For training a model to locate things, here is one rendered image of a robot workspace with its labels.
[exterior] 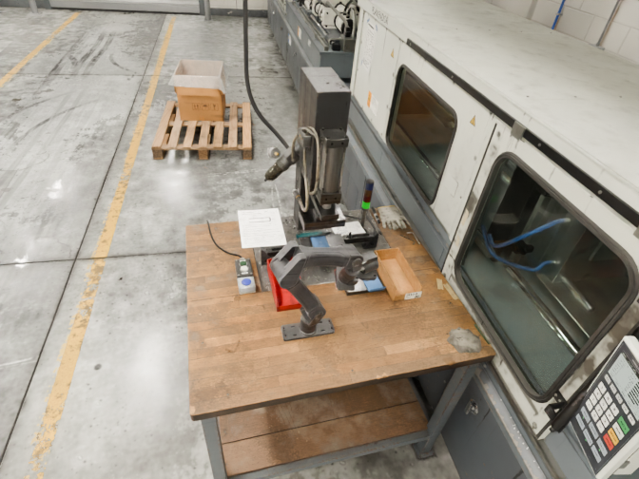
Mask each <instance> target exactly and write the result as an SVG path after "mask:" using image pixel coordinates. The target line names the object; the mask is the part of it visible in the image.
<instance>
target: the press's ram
mask: <svg viewBox="0 0 639 479"><path fill-rule="evenodd" d="M309 195H310V194H309ZM310 197H311V200H312V202H313V204H314V206H315V209H308V210H307V212H303V211H302V210H300V213H299V217H300V222H301V224H302V227H303V230H304V231H305V230H315V229H324V228H334V227H343V226H345V222H346V219H345V217H344V216H343V214H342V212H341V210H340V208H339V206H335V204H334V203H332V204H325V205H323V206H320V205H319V201H318V199H317V197H316V195H310Z"/></svg>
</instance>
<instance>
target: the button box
mask: <svg viewBox="0 0 639 479"><path fill-rule="evenodd" d="M207 225H208V229H209V233H210V236H211V238H212V240H213V242H214V243H215V245H216V246H217V247H218V248H219V249H221V250H222V251H224V252H225V253H227V254H229V255H233V256H237V257H240V259H235V267H236V273H237V279H238V278H246V277H253V271H252V265H251V260H250V259H245V258H243V257H242V256H241V255H238V254H233V253H229V252H227V251H225V250H224V249H222V247H220V246H219V245H218V244H217V243H216V241H215V240H214V239H213V236H212V233H211V229H210V225H209V221H208V220H207ZM243 260H244V261H246V265H245V266H246V267H247V271H242V270H241V266H240V262H241V261H243Z"/></svg>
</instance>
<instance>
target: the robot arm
mask: <svg viewBox="0 0 639 479"><path fill-rule="evenodd" d="M294 249H295V251H294ZM293 252H294V254H293ZM292 254H293V258H292V259H291V257H292ZM290 259H291V260H290ZM269 266H270V268H271V270H272V272H273V273H274V275H275V277H276V279H277V281H278V283H279V285H280V287H281V288H283V289H286V290H287V291H289V292H290V293H291V294H292V296H293V297H294V298H295V299H296V300H297V301H298V302H299V303H300V305H301V308H300V312H301V316H300V322H298V323H292V324H286V325H281V333H282V338H283V341H291V340H297V339H303V338H308V337H314V336H320V335H330V334H333V333H334V332H335V328H334V325H333V323H332V320H331V318H329V317H328V318H323V317H324V316H325V314H326V310H325V308H324V307H323V305H322V304H321V302H320V300H319V298H318V297H317V296H316V294H315V293H314V294H313V293H312V292H311V291H310V290H309V289H308V288H307V286H306V285H305V284H304V283H303V281H302V280H301V279H300V274H301V271H302V269H305V268H307V267H314V266H336V269H335V278H336V289H338V291H345V290H349V291H354V290H355V285H356V284H357V283H358V282H359V279H360V280H366V281H369V280H375V279H376V278H377V271H376V269H378V267H379V264H378V256H377V255H376V254H375V253H374V252H373V251H369V252H367V253H364V254H361V253H360V252H359V251H358V250H357V248H356V247H355V246H354V245H353V244H342V245H339V246H336V247H306V246H302V245H298V244H297V243H296V241H295V240H290V241H288V242H287V243H286V244H285V246H284V247H283V248H282V249H281V250H280V251H279V252H278V253H277V255H275V257H274V258H273V259H272V260H271V261H270V264H269ZM331 329H332V330H331Z"/></svg>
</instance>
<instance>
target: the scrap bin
mask: <svg viewBox="0 0 639 479"><path fill-rule="evenodd" d="M271 260H272V259H268V260H267V272H268V276H269V280H270V284H271V289H272V293H273V297H274V301H275V305H276V309H277V312H281V311H288V310H295V309H300V308H301V305H300V303H299V302H298V301H297V300H296V299H295V298H294V297H293V296H292V294H291V293H290V292H289V291H287V290H286V289H283V288H281V287H280V285H279V283H278V281H277V279H276V277H275V275H274V273H273V272H272V270H271V268H270V266H269V264H270V261H271Z"/></svg>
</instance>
